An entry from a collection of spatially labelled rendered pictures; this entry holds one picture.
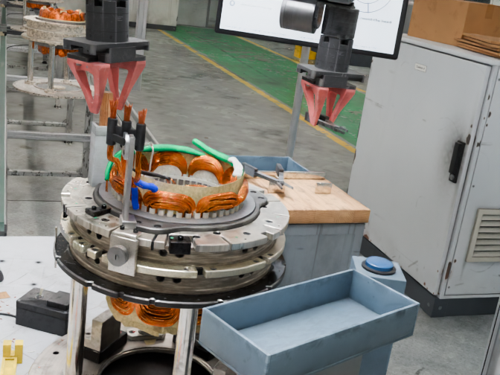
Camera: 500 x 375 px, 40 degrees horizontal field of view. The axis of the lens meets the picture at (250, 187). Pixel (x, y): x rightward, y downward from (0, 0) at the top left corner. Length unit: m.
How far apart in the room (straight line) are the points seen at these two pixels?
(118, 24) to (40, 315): 0.55
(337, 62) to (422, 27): 2.60
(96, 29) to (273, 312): 0.43
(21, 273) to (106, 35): 0.66
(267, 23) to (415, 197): 1.68
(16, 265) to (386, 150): 2.52
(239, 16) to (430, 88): 1.58
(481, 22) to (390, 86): 0.53
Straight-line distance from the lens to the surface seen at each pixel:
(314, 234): 1.15
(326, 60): 1.18
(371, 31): 1.98
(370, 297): 0.91
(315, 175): 1.29
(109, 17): 0.95
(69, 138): 2.91
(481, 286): 3.45
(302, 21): 1.18
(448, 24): 3.64
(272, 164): 1.41
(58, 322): 1.25
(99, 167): 1.01
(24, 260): 1.53
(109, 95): 0.99
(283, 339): 0.81
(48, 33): 3.07
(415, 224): 3.44
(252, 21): 2.00
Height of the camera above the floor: 1.42
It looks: 17 degrees down
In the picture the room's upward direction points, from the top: 8 degrees clockwise
